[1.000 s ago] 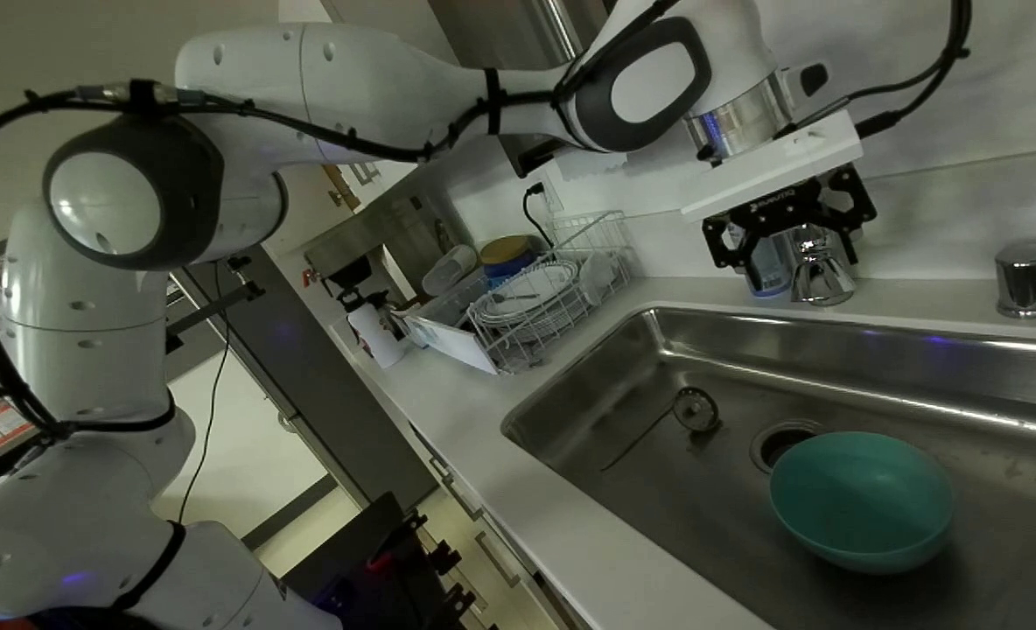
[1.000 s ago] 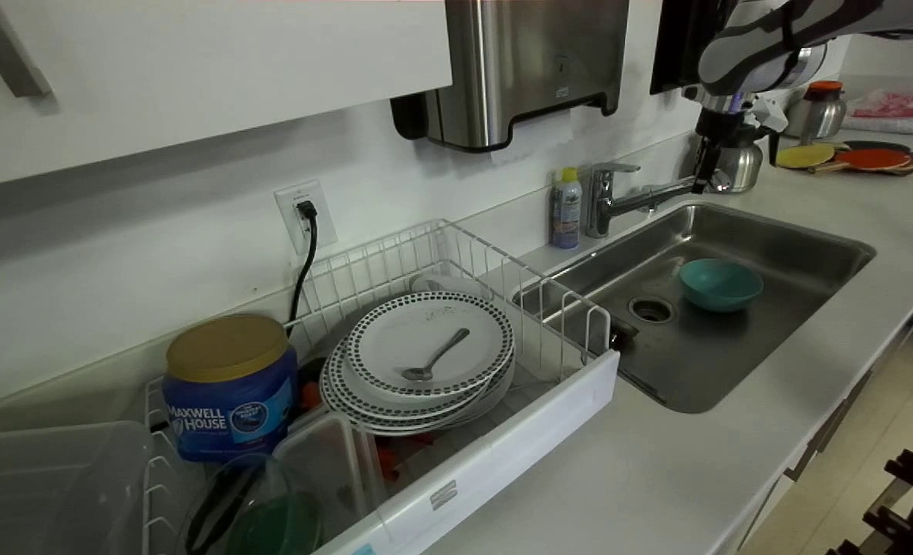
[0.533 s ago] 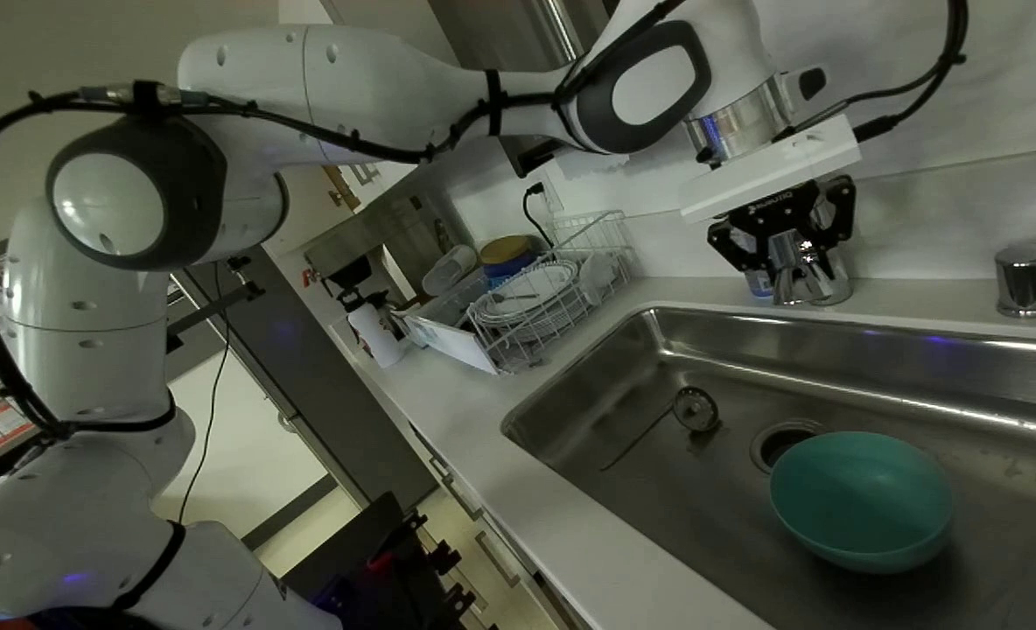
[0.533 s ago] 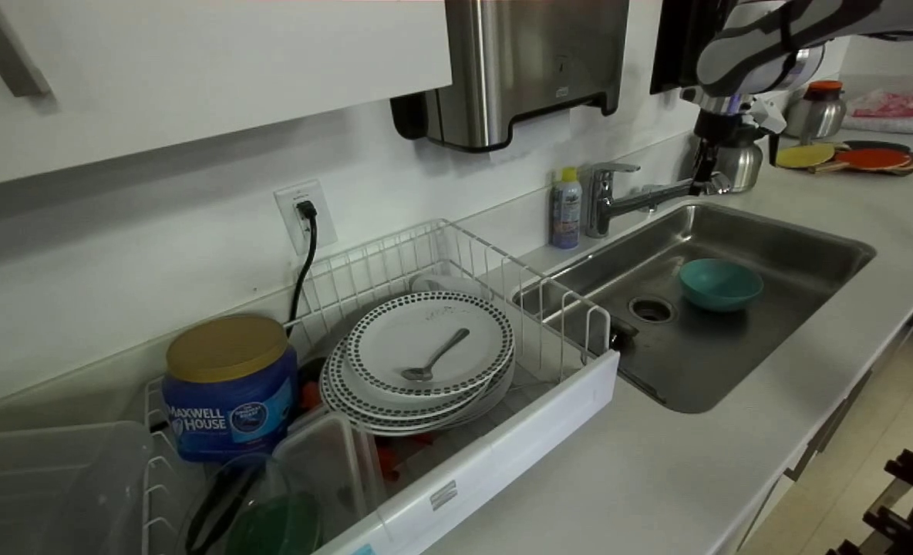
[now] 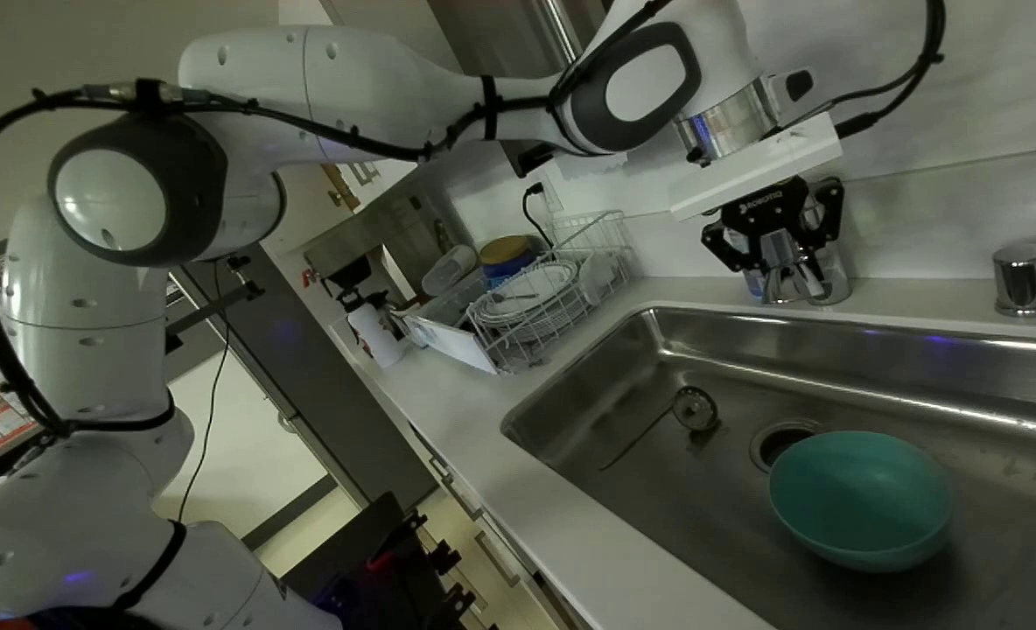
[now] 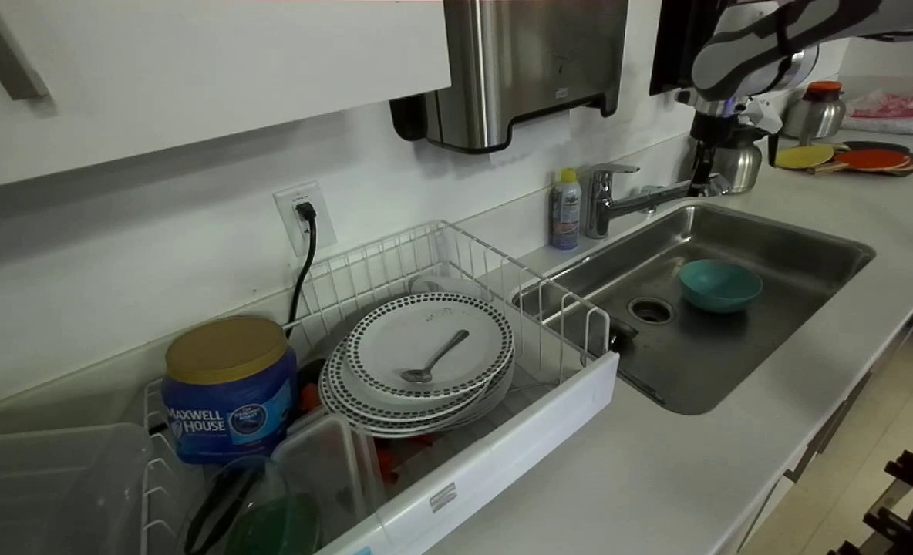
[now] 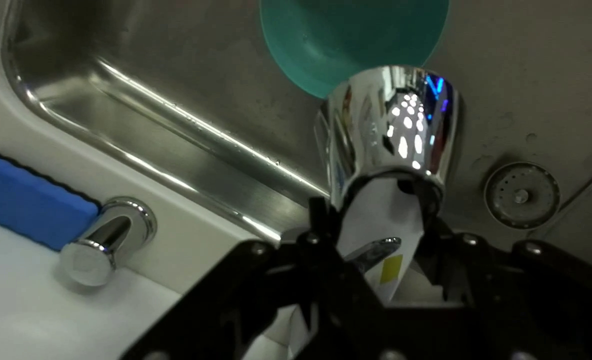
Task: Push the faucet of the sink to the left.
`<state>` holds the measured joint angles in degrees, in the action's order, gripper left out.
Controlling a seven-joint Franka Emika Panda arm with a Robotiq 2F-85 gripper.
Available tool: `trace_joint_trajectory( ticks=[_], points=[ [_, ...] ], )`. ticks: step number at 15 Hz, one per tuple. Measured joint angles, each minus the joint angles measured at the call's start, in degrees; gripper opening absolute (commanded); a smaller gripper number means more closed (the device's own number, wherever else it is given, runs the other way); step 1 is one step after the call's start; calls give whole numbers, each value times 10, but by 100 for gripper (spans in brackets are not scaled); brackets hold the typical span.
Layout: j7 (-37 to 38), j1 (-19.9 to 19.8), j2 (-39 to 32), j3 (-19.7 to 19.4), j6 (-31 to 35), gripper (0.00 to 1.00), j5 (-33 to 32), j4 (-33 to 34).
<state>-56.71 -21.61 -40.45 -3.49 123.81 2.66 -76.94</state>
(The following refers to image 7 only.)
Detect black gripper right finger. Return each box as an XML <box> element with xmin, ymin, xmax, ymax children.
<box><xmin>414</xmin><ymin>190</ymin><xmax>592</xmax><ymax>360</ymax></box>

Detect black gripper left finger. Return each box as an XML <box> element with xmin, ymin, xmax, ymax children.
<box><xmin>119</xmin><ymin>197</ymin><xmax>393</xmax><ymax>360</ymax></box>

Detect shiny metal cup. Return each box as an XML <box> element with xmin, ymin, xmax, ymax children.
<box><xmin>315</xmin><ymin>64</ymin><xmax>462</xmax><ymax>277</ymax></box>

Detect round metal sink stopper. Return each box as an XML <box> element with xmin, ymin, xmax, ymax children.
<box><xmin>481</xmin><ymin>158</ymin><xmax>564</xmax><ymax>232</ymax></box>

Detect stainless steel sink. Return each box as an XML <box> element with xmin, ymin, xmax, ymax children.
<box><xmin>0</xmin><ymin>0</ymin><xmax>592</xmax><ymax>269</ymax></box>

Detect chrome counter knob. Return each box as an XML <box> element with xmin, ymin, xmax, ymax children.
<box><xmin>57</xmin><ymin>195</ymin><xmax>160</xmax><ymax>291</ymax></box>

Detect blue sponge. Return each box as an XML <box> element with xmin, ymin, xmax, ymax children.
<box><xmin>0</xmin><ymin>150</ymin><xmax>102</xmax><ymax>254</ymax></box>

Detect teal bowl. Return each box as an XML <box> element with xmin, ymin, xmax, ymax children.
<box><xmin>258</xmin><ymin>0</ymin><xmax>452</xmax><ymax>103</ymax></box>

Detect thin stopper chain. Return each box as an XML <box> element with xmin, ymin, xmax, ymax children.
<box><xmin>558</xmin><ymin>155</ymin><xmax>592</xmax><ymax>210</ymax></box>

